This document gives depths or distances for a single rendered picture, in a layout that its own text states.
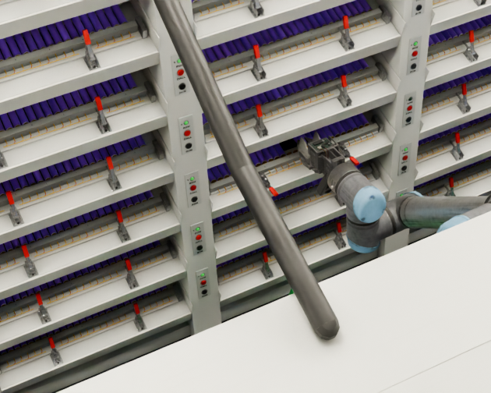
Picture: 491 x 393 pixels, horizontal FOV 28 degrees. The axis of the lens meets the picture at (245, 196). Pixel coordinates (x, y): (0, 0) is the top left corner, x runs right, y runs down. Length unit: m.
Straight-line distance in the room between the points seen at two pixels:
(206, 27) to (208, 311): 1.00
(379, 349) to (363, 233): 1.75
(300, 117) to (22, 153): 0.79
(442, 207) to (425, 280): 1.52
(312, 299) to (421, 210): 1.69
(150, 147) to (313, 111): 0.48
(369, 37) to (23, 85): 0.96
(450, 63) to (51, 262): 1.28
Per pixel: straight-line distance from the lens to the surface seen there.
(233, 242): 2.93
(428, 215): 2.57
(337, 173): 2.66
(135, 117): 2.48
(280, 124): 2.72
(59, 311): 2.83
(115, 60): 2.35
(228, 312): 3.17
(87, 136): 2.45
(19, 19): 2.20
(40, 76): 2.33
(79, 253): 2.70
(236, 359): 0.92
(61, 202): 2.56
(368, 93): 2.83
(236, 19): 2.44
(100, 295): 2.84
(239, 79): 2.56
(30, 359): 2.97
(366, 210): 2.60
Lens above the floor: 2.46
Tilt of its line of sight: 43 degrees down
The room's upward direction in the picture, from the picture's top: 3 degrees counter-clockwise
